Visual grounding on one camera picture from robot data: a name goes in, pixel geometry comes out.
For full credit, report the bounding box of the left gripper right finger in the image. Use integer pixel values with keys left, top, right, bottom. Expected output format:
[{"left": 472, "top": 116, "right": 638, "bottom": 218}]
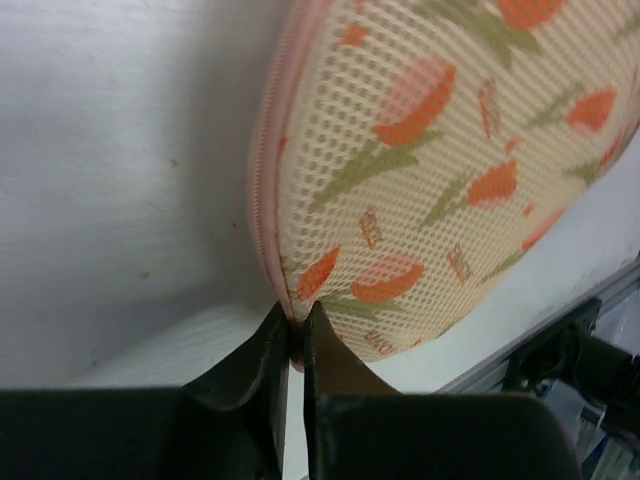
[{"left": 304, "top": 303, "right": 580, "bottom": 480}]

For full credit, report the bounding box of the floral mesh laundry bag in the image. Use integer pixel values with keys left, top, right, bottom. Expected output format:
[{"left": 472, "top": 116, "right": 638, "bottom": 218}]
[{"left": 250, "top": 1, "right": 639, "bottom": 361}]

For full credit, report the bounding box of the aluminium mounting rail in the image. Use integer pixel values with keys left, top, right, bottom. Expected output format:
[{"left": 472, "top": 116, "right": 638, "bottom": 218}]
[{"left": 437, "top": 257, "right": 639, "bottom": 394}]

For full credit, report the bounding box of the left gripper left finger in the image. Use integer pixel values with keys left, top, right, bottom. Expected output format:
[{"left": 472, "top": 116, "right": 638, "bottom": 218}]
[{"left": 1, "top": 306, "right": 289, "bottom": 479}]

